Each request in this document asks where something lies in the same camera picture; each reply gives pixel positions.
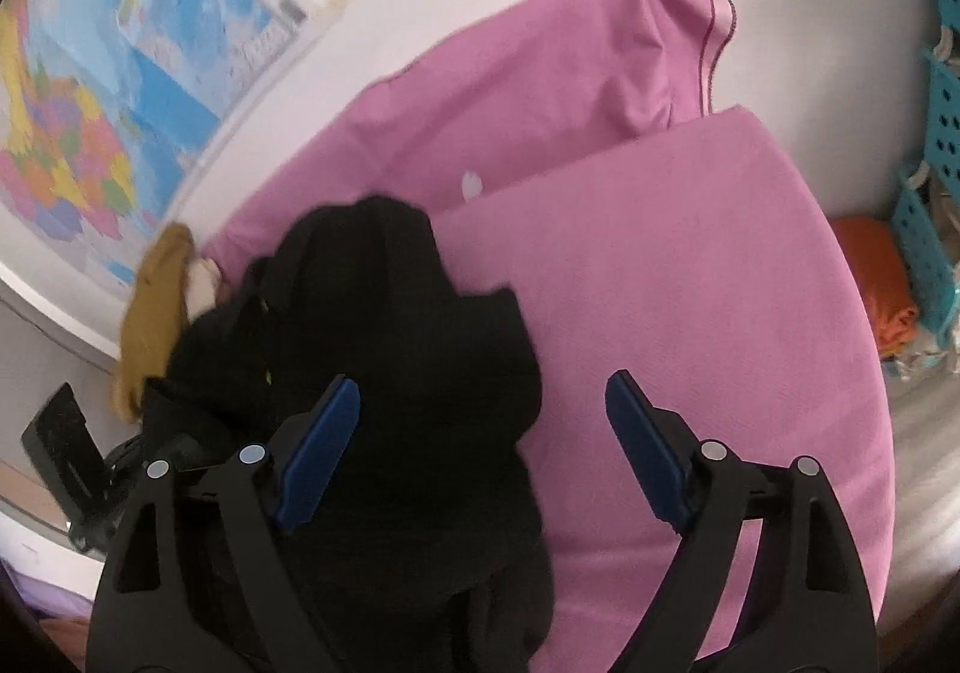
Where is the black garment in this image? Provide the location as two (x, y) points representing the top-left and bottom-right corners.
(142, 194), (556, 673)

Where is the pink bed sheet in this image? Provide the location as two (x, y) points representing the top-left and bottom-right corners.
(439, 104), (897, 666)

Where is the cream cloth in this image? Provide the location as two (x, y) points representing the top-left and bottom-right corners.
(184, 258), (224, 321)

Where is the blue perforated plastic basket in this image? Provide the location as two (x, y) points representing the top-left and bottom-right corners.
(921, 0), (960, 164)
(891, 166), (960, 344)

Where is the mustard yellow garment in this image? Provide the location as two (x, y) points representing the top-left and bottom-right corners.
(111, 224), (197, 420)

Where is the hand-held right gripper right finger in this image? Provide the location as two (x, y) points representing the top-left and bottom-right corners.
(604, 391), (880, 673)

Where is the colourful wall map poster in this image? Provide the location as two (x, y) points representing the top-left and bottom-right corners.
(0, 0), (331, 291)

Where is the pink pillow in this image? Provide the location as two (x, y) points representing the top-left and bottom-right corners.
(202, 0), (740, 276)

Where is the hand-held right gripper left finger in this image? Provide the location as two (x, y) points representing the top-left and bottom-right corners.
(84, 397), (361, 673)

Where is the orange cloth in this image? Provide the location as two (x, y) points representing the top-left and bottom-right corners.
(831, 215), (922, 360)

